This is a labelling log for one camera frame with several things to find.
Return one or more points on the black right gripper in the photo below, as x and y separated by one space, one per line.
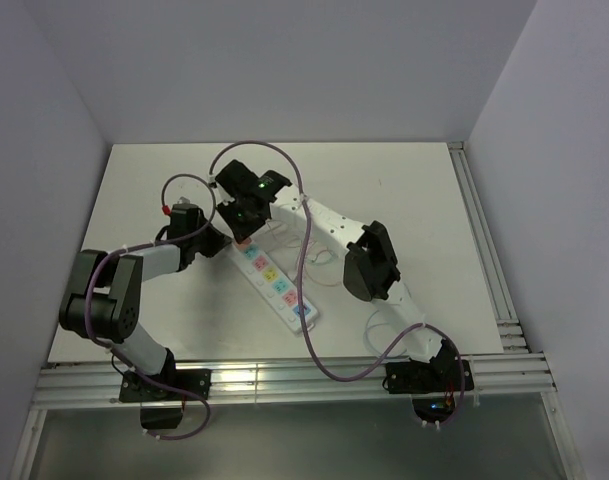
240 232

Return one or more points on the aluminium rail frame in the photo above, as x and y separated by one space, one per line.
516 371

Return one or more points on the white multicolour power strip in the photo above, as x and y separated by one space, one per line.
277 290

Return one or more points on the pink charger plug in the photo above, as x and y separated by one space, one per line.
244 244

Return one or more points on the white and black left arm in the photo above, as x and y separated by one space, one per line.
102 298

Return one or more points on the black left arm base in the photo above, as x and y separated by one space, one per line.
160 409

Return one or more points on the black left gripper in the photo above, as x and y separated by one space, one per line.
219 242

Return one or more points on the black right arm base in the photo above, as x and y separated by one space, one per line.
439 385

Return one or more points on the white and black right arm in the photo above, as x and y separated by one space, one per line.
370 264

